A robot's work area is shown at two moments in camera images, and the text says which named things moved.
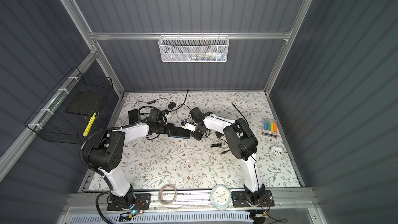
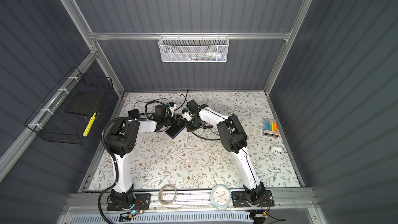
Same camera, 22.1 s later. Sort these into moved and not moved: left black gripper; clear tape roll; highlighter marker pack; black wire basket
Moved: left black gripper
Not moved: black wire basket; highlighter marker pack; clear tape roll
